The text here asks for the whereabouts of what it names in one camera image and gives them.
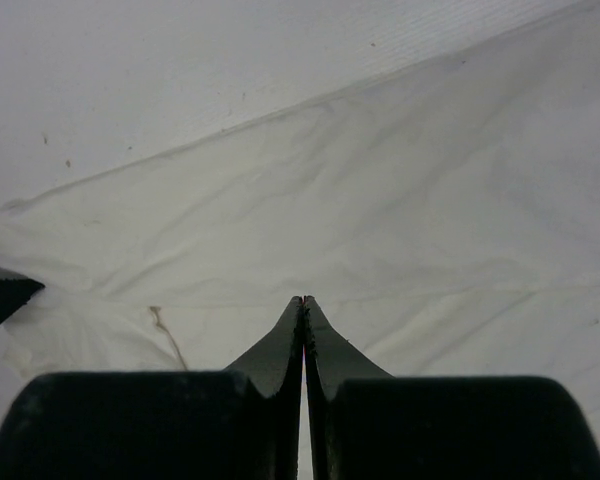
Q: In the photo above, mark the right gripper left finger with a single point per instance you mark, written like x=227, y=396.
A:
x=241, y=422

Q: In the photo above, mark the white t shirt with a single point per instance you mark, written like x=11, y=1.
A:
x=447, y=221

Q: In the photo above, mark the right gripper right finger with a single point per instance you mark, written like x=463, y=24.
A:
x=368, y=424

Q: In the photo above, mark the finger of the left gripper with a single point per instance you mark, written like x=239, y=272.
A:
x=16, y=290

